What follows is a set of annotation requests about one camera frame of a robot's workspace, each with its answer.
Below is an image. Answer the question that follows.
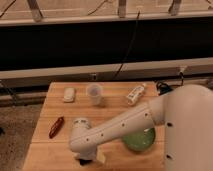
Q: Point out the red brown pen case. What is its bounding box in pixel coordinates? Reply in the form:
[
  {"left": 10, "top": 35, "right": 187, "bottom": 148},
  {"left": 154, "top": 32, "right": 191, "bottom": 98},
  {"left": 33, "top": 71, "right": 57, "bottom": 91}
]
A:
[{"left": 49, "top": 117, "right": 64, "bottom": 139}]

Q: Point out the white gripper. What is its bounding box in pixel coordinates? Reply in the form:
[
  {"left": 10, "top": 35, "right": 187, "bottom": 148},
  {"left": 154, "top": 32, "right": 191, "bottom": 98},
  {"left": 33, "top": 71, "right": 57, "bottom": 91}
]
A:
[{"left": 73, "top": 117, "right": 92, "bottom": 166}]

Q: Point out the white plastic bottle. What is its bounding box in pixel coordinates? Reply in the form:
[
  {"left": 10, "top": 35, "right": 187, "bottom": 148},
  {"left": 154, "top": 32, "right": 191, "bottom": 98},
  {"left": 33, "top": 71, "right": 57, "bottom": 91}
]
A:
[{"left": 126, "top": 84, "right": 146, "bottom": 105}]

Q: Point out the translucent white ceramic cup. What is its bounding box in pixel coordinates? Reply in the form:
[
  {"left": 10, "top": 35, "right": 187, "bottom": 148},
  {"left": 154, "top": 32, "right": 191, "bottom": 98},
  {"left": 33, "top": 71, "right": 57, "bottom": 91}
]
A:
[{"left": 86, "top": 83, "right": 102, "bottom": 106}]

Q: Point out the white computer mouse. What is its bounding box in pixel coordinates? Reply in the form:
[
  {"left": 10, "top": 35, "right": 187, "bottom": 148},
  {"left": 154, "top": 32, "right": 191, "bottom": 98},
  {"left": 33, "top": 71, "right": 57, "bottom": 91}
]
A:
[{"left": 63, "top": 87, "right": 75, "bottom": 102}]

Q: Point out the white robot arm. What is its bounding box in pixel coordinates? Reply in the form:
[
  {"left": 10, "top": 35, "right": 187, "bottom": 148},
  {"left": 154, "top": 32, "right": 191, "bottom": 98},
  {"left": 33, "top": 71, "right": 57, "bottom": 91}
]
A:
[{"left": 69, "top": 84, "right": 213, "bottom": 171}]

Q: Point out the tan rectangular eraser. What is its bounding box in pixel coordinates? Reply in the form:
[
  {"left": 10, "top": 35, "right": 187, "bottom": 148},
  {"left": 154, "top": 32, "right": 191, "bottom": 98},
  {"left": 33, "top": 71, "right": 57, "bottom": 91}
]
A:
[{"left": 97, "top": 151, "right": 106, "bottom": 164}]

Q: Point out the wooden table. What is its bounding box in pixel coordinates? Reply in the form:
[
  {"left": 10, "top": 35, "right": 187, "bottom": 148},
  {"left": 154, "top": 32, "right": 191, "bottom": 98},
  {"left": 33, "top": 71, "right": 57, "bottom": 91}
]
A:
[{"left": 22, "top": 82, "right": 164, "bottom": 171}]

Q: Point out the green bowl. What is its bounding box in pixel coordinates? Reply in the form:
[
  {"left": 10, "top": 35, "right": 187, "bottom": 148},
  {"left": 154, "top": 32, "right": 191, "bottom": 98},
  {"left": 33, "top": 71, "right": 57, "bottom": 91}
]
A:
[{"left": 122, "top": 128, "right": 156, "bottom": 152}]

